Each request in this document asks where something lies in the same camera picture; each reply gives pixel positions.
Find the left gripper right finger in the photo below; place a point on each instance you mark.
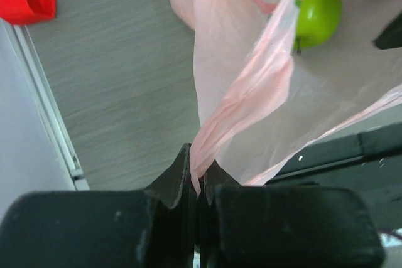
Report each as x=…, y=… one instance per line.
x=283, y=226

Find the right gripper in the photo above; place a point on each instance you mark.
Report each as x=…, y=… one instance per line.
x=389, y=36

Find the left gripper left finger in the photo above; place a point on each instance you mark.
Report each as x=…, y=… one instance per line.
x=150, y=227

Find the green fake apple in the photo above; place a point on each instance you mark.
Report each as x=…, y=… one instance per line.
x=317, y=22

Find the pink plastic bag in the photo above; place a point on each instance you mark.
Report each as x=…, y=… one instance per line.
x=260, y=101

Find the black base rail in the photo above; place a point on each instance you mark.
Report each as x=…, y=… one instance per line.
x=368, y=163

